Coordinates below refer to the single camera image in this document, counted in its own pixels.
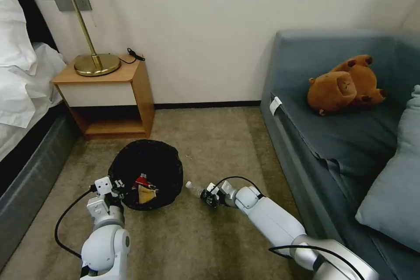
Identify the black baseboard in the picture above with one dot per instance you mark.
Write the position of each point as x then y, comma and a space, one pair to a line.
210, 104

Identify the light blue cushion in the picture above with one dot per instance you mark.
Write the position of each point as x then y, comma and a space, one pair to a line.
397, 188

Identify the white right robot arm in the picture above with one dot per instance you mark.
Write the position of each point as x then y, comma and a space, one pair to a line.
279, 221

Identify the black mesh trash bin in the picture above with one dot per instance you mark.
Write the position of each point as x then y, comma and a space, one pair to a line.
154, 162

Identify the wooden nightstand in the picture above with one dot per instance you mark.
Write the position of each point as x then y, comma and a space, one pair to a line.
141, 102

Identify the grey wall socket plate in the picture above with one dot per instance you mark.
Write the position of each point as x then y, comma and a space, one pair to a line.
65, 5

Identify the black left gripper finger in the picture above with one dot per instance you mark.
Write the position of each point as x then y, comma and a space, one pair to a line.
122, 186
116, 184

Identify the clear plastic bottle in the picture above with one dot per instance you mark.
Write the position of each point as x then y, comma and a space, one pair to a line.
194, 189

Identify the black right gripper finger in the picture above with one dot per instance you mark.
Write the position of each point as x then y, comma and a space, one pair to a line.
211, 203
206, 193

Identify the blue-grey sofa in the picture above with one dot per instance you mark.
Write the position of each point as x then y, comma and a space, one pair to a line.
328, 148

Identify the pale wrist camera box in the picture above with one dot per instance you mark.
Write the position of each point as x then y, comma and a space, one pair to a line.
103, 185
213, 189

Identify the white nightstand drawer front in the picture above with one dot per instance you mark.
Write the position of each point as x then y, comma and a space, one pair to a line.
95, 95

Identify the white bed duvet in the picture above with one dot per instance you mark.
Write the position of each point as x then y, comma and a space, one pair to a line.
19, 57

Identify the black headboard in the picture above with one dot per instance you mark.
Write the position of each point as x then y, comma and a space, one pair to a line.
42, 27

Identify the yellow snack packet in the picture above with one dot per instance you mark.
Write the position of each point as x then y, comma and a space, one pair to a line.
145, 194

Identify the red snack wrapper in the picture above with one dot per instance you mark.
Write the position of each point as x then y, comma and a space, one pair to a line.
143, 181

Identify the white sofa tag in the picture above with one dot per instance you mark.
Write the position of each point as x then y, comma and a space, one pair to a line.
276, 104

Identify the grey bed base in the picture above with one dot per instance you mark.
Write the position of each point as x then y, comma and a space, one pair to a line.
29, 168

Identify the brown capybara plush toy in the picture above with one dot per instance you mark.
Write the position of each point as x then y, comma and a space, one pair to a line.
344, 89

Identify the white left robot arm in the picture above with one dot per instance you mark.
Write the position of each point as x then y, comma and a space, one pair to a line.
105, 244

